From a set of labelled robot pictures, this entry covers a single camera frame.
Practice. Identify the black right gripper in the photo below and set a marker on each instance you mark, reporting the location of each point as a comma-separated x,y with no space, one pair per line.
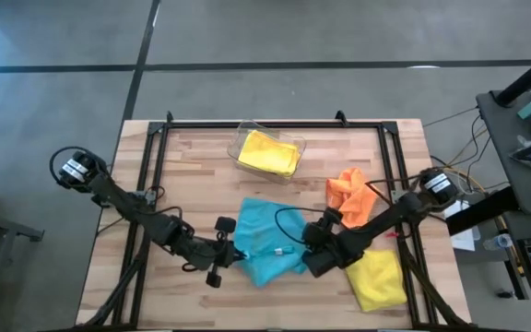
327,249

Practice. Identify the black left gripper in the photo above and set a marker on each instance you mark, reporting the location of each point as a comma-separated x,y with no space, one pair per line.
215,253

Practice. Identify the blue microfiber towel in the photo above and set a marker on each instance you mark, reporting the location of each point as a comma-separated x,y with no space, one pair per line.
261,240

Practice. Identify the orange microfiber towel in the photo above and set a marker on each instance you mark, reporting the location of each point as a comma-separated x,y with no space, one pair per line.
350,193

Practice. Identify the yellow microfiber towel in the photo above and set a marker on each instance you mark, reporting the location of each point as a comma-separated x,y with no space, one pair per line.
378,281
270,154

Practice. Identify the clear plastic bin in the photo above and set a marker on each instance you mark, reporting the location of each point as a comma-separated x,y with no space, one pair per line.
234,146

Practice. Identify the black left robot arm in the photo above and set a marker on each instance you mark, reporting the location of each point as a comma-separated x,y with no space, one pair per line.
127,205

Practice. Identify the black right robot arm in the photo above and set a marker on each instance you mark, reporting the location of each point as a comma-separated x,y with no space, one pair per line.
399,209

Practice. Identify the black clamp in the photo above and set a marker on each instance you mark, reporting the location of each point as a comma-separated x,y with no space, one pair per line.
169,117
340,118

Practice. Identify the white paper sheet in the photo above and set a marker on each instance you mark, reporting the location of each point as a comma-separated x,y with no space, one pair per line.
466,240

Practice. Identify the clear plastic bottle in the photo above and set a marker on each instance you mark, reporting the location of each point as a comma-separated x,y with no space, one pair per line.
500,241

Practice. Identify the small black floor object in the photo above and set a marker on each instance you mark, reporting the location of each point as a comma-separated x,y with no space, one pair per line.
505,293

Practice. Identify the grey side table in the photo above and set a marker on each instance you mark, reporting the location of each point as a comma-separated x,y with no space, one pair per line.
500,152

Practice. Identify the teal box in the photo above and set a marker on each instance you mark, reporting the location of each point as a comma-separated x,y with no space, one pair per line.
530,110

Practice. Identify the black pole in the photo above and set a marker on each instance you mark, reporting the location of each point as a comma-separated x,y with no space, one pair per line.
530,76

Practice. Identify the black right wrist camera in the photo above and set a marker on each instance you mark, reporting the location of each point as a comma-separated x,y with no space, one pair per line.
322,239

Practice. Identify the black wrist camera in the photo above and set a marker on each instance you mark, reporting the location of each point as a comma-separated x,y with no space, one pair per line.
221,252
322,239

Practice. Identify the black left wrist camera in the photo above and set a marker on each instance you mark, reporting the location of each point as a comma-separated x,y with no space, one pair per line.
221,252

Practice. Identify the black aluminium frame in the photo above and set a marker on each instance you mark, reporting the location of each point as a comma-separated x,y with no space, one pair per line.
201,125

